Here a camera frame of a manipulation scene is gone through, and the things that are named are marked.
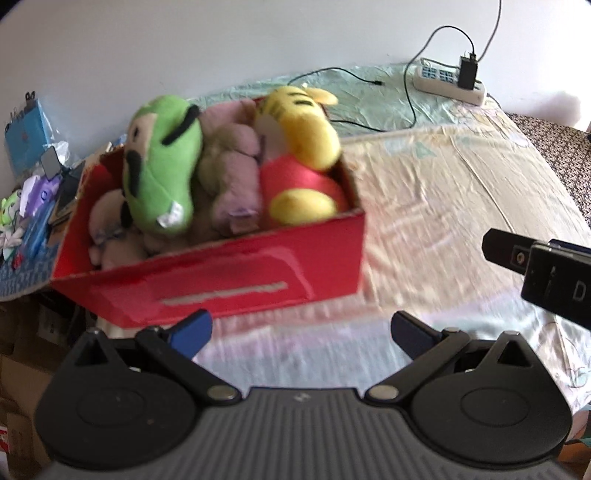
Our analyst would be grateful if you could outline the white plush lamb toy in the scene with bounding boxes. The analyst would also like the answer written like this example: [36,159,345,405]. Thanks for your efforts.
[88,189,147,270]

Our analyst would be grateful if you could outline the red cardboard storage box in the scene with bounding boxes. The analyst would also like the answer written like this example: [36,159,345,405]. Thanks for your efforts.
[51,140,365,328]

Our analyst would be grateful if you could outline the pink plush bear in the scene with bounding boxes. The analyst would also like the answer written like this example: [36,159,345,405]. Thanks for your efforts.
[197,98,263,236]

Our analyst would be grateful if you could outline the yellow tiger plush toy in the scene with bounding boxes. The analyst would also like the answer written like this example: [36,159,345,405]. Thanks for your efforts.
[254,86,349,226]

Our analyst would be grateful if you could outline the pastel patterned bed sheet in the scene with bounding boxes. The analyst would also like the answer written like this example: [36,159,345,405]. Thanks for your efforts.
[197,65,590,411]

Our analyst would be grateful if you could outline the stack of books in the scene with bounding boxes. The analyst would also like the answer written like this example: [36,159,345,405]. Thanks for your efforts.
[47,142,113,247]

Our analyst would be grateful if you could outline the black charger plug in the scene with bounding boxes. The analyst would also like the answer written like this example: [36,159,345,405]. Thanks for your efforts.
[457,53,478,90]

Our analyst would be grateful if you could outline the white power strip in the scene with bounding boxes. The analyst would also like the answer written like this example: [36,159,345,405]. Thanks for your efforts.
[413,65,486,106]

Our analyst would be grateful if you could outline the green frog plush toy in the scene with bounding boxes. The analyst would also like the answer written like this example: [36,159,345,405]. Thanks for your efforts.
[0,189,22,234]

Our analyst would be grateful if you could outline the small black mirror stand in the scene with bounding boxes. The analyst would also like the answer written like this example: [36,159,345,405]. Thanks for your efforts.
[40,146,70,181]

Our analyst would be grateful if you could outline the blue notebook in plastic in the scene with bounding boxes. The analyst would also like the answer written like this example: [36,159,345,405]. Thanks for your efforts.
[5,91,50,177]

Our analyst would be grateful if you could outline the grey power strip cord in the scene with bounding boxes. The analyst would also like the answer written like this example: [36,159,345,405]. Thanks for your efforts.
[475,0,504,63]

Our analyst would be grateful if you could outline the black charging cable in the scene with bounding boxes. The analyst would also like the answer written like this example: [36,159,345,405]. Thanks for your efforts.
[285,25,477,133]

